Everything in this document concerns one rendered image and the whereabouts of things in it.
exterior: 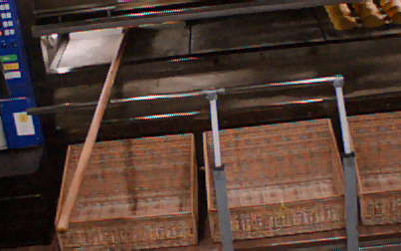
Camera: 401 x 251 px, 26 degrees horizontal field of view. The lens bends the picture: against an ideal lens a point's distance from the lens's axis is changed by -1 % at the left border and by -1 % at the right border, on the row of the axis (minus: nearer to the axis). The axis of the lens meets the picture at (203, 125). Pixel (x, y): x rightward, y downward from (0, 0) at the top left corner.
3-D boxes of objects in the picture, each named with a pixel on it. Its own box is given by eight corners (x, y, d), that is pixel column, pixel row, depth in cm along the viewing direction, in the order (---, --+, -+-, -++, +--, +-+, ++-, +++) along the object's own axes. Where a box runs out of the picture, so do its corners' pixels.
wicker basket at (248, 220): (208, 187, 382) (200, 130, 371) (333, 173, 380) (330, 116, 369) (210, 245, 337) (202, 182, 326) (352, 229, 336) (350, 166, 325)
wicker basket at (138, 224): (78, 198, 385) (67, 143, 374) (202, 188, 382) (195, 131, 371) (59, 257, 341) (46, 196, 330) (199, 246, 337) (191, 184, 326)
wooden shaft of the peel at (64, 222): (67, 235, 238) (65, 226, 237) (57, 236, 238) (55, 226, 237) (128, 38, 394) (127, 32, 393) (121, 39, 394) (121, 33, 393)
